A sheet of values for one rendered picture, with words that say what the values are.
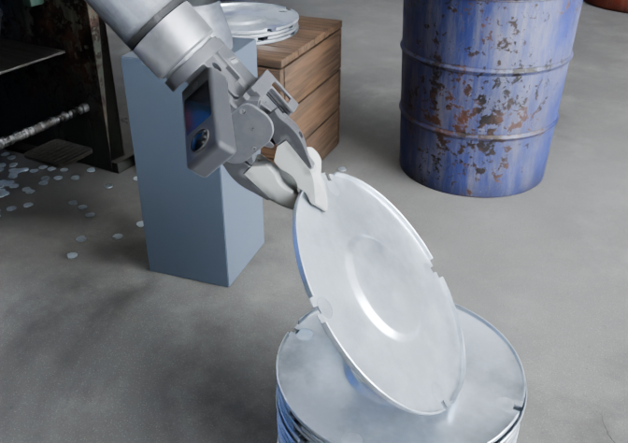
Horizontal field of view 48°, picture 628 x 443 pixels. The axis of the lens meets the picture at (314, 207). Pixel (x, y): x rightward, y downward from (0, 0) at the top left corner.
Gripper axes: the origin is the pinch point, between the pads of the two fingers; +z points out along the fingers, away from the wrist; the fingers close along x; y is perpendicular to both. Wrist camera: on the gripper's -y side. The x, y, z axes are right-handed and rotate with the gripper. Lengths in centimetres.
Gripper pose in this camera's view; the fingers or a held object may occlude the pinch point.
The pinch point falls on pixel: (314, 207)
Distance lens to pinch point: 75.1
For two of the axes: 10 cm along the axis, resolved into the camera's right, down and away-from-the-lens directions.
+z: 6.6, 7.1, 2.4
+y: 2.1, -4.8, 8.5
